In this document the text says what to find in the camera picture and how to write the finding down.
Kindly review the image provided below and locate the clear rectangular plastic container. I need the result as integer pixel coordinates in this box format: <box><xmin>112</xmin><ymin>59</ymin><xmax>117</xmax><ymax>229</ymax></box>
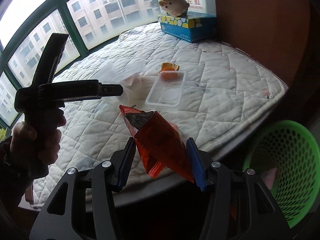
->
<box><xmin>90</xmin><ymin>59</ymin><xmax>146</xmax><ymax>105</ymax></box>

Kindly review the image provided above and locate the orange snack wrapper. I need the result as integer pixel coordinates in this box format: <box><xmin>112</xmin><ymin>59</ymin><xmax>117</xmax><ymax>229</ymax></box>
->
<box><xmin>119</xmin><ymin>105</ymin><xmax>194</xmax><ymax>182</ymax></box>

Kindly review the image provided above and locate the person's left hand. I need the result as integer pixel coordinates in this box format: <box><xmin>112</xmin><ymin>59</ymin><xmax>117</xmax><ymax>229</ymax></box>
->
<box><xmin>10</xmin><ymin>109</ymin><xmax>66</xmax><ymax>165</ymax></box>

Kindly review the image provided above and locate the green plastic basket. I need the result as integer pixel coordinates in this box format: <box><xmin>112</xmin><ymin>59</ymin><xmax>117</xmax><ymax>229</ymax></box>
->
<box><xmin>243</xmin><ymin>120</ymin><xmax>319</xmax><ymax>228</ymax></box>

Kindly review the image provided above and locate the white quilted mattress pad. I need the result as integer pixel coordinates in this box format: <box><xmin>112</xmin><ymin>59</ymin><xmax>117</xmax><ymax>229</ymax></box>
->
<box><xmin>31</xmin><ymin>23</ymin><xmax>287</xmax><ymax>208</ymax></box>

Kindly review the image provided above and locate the clear small plastic tray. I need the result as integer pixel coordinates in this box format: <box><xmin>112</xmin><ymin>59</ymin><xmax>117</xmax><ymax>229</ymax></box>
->
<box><xmin>145</xmin><ymin>71</ymin><xmax>187</xmax><ymax>108</ymax></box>

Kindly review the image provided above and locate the orange peel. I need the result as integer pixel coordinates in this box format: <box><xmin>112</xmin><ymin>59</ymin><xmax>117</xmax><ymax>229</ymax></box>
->
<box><xmin>160</xmin><ymin>62</ymin><xmax>180</xmax><ymax>81</ymax></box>

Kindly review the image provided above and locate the beige plush toy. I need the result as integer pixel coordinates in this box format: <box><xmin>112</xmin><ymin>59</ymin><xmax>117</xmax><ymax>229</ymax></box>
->
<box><xmin>158</xmin><ymin>0</ymin><xmax>190</xmax><ymax>17</ymax></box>

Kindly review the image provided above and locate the blue yellow tissue box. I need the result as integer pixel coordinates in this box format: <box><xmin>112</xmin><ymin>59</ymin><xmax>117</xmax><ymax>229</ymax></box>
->
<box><xmin>158</xmin><ymin>12</ymin><xmax>216</xmax><ymax>43</ymax></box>

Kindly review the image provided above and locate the brown wooden wardrobe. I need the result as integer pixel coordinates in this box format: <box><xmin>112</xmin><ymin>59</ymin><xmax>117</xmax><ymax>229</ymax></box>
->
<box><xmin>216</xmin><ymin>0</ymin><xmax>310</xmax><ymax>86</ymax></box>

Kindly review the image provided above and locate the green window frame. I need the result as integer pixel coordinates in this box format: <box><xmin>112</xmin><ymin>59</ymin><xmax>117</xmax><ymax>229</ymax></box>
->
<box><xmin>1</xmin><ymin>0</ymin><xmax>160</xmax><ymax>128</ymax></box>

